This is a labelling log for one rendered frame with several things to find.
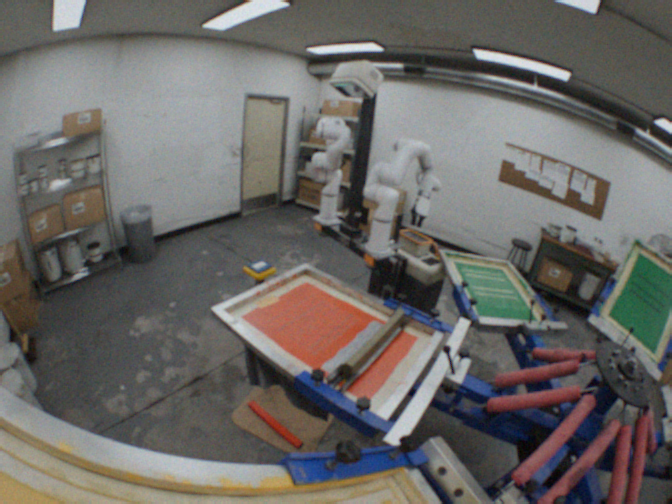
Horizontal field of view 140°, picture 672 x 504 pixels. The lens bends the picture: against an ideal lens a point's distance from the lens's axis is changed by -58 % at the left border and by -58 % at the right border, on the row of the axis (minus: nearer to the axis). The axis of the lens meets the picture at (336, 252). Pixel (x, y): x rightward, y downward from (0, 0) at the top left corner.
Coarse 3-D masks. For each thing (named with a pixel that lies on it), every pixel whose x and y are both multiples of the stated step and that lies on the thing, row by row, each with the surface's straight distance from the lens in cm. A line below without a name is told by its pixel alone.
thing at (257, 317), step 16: (272, 304) 127; (256, 320) 119; (272, 336) 111; (288, 352) 105; (304, 352) 105; (336, 352) 107; (320, 368) 101; (368, 368) 103; (384, 368) 105; (352, 384) 98; (368, 384) 99
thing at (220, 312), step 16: (288, 272) 143; (304, 272) 148; (320, 272) 145; (256, 288) 131; (272, 288) 134; (336, 288) 139; (352, 288) 136; (224, 304) 122; (240, 304) 125; (368, 304) 132; (224, 320) 114; (240, 336) 108; (256, 336) 106; (256, 352) 104; (272, 352) 100; (432, 352) 112; (288, 368) 95; (416, 368) 103; (400, 384) 97; (400, 400) 93; (384, 416) 88
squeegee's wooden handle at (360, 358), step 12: (396, 312) 114; (384, 324) 106; (396, 324) 111; (372, 336) 100; (384, 336) 103; (360, 348) 95; (372, 348) 97; (348, 360) 90; (360, 360) 92; (348, 372) 91
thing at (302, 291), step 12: (300, 288) 138; (312, 288) 138; (288, 300) 130; (300, 300) 130; (336, 300) 132; (360, 312) 127; (360, 324) 121; (348, 336) 114; (396, 336) 119; (408, 336) 120; (396, 348) 113; (408, 348) 115; (396, 360) 109
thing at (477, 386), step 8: (464, 376) 100; (440, 384) 100; (464, 384) 98; (472, 384) 99; (480, 384) 101; (488, 384) 102; (472, 392) 98; (480, 392) 98; (488, 392) 100; (472, 400) 101; (480, 400) 100
